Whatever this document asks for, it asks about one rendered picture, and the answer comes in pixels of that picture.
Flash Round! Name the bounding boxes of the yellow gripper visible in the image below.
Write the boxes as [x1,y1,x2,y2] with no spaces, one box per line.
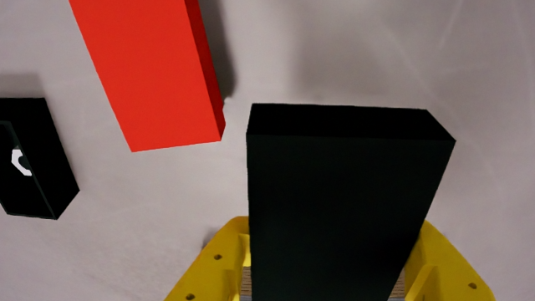
[164,216,496,301]

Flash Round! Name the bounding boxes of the grey hex nut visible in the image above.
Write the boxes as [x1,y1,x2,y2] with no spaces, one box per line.
[12,146,32,176]

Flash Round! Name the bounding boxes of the red flat box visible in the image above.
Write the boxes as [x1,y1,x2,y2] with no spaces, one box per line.
[69,0,226,152]

